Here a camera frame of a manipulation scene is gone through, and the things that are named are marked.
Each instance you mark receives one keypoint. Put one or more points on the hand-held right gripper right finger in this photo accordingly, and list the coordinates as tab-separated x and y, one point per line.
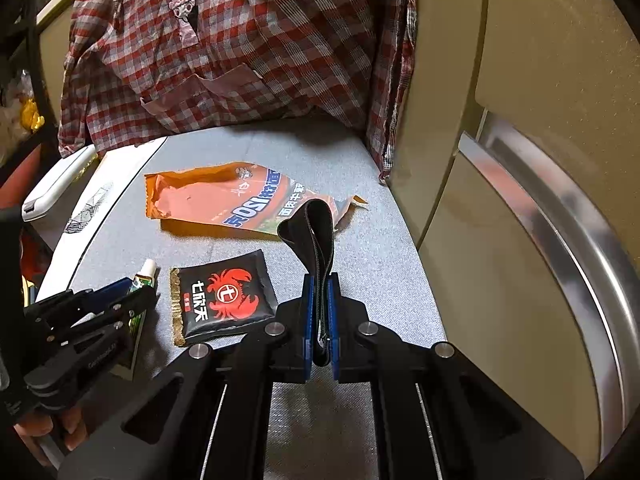
334	310

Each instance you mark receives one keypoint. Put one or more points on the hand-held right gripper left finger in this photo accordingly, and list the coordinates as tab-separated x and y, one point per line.
309	310

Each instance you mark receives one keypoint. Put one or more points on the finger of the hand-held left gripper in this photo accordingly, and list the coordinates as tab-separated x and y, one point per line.
135	302
112	287

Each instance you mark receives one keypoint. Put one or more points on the white green tube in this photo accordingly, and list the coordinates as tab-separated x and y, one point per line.
148	270

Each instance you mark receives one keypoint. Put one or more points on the person's left hand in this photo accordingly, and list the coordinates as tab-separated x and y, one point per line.
72	425

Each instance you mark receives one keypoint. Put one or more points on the black crab print packet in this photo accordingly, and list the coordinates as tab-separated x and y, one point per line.
225	295

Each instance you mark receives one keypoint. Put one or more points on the white printed table mat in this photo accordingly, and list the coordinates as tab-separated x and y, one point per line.
115	185

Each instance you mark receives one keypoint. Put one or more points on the orange snack wrapper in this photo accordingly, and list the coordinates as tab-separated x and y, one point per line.
200	200

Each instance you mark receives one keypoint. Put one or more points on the white lidded bin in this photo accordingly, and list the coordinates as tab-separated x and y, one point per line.
55	180

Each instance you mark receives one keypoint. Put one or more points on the grey textured table mat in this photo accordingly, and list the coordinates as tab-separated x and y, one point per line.
350	170

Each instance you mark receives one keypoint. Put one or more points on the yellow plastic bag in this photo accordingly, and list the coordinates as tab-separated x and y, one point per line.
31	115

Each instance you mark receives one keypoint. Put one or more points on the clear plastic bags bundle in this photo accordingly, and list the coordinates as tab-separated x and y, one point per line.
10	120

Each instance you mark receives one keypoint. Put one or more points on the black shelf rack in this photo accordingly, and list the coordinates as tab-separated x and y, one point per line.
36	60

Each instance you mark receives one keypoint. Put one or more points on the red plaid shirt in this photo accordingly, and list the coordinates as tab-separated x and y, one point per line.
250	50

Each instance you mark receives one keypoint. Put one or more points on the beige kitchen cabinet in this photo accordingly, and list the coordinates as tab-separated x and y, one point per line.
525	60

